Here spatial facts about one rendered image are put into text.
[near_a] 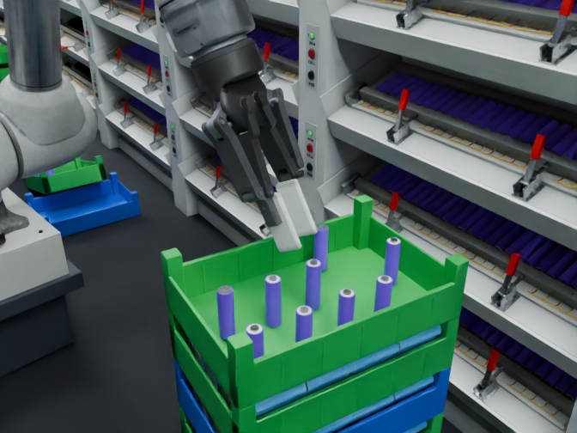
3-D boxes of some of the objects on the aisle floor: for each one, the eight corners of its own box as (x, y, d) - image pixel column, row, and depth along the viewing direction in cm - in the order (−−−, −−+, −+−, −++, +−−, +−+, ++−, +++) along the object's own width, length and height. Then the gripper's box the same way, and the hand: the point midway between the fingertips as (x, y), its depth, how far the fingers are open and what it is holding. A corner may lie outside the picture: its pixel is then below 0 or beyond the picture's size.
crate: (27, 187, 215) (21, 166, 213) (83, 174, 225) (77, 153, 223) (45, 194, 190) (38, 169, 188) (107, 179, 200) (101, 155, 198)
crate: (46, 241, 182) (41, 218, 179) (28, 216, 197) (23, 193, 193) (141, 214, 198) (137, 192, 194) (118, 192, 212) (114, 171, 208)
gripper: (236, 44, 74) (306, 217, 80) (146, 76, 62) (236, 279, 68) (284, 22, 70) (354, 209, 76) (198, 51, 57) (289, 272, 63)
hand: (288, 216), depth 71 cm, fingers open, 3 cm apart
